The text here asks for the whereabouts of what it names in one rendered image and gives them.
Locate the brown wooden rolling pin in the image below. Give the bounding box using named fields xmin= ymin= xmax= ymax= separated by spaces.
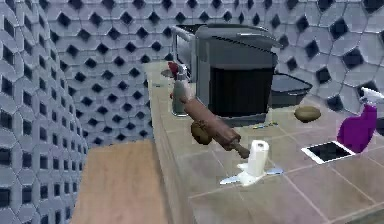
xmin=179 ymin=92 xmax=251 ymax=160

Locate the grey green bottle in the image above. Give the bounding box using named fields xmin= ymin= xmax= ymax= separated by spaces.
xmin=171 ymin=64 xmax=191 ymax=118

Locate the brown potato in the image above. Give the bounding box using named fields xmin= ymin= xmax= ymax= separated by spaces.
xmin=293 ymin=105 xmax=322 ymax=124
xmin=190 ymin=120 xmax=213 ymax=146

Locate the red tomato on plate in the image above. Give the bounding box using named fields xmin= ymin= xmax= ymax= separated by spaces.
xmin=160 ymin=61 xmax=181 ymax=79

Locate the grey coffee machine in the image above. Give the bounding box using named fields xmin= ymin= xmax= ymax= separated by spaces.
xmin=171 ymin=23 xmax=284 ymax=128

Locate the white paper towel roll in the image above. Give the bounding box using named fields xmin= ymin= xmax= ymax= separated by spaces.
xmin=219 ymin=139 xmax=284 ymax=187

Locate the dark grey bowl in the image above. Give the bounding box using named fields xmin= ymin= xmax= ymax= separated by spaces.
xmin=270 ymin=72 xmax=314 ymax=110

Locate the white framed black tablet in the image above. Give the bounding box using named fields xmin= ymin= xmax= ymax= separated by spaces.
xmin=300 ymin=140 xmax=357 ymax=165

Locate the purple spray bottle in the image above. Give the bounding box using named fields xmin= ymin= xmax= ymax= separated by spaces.
xmin=336 ymin=86 xmax=384 ymax=154

